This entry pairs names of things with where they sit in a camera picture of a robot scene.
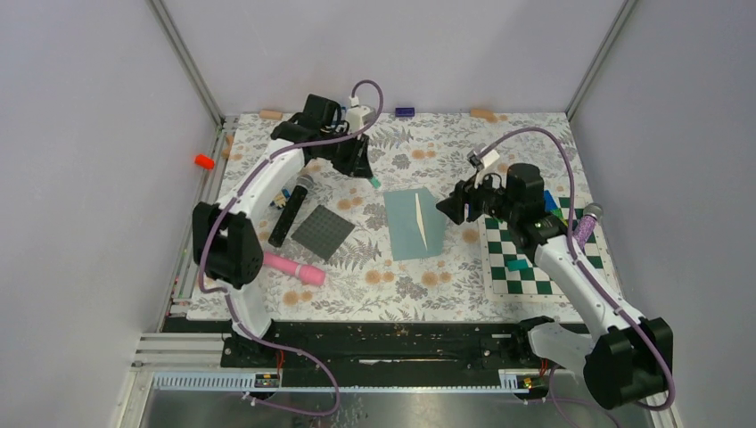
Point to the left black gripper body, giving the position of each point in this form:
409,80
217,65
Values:
341,152

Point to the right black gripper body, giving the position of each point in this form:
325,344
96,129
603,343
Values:
487,200

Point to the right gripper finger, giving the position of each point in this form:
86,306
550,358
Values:
462,191
454,209

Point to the light blue envelope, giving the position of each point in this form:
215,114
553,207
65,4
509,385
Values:
405,240

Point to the beige letter paper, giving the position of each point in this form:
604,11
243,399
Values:
419,220

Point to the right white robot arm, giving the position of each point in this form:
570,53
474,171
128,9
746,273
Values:
626,357

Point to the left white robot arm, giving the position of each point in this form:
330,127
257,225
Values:
226,246

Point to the blue green lego block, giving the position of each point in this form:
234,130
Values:
551,204

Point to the dark purple lego brick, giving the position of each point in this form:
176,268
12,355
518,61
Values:
404,112

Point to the teal small block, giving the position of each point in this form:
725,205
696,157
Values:
516,265

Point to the right wooden cylinder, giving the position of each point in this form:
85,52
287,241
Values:
487,115

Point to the wooden cylinder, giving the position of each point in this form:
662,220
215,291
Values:
487,115
271,115

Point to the grey lego baseplate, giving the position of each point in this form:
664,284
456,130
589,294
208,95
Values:
323,232

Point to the green white chessboard mat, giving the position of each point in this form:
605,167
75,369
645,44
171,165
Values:
533,284

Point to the floral table mat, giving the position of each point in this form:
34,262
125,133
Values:
363,282

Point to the left wooden cylinder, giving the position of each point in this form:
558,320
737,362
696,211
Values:
271,115

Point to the orange red cap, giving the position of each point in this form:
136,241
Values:
204,162

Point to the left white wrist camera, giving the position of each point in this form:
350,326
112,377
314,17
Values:
358,115

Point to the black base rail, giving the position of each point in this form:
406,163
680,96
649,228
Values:
386,354

